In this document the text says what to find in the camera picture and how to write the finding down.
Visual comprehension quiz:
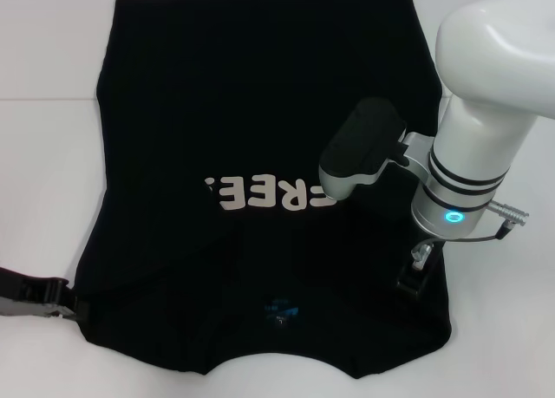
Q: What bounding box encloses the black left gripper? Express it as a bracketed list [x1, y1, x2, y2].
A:
[0, 267, 91, 323]

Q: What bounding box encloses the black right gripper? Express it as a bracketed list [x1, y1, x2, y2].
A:
[396, 258, 437, 302]

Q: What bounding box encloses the black shirt with FREE print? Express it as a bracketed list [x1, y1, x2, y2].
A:
[69, 0, 454, 382]

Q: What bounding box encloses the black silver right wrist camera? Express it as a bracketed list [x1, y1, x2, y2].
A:
[318, 96, 434, 199]

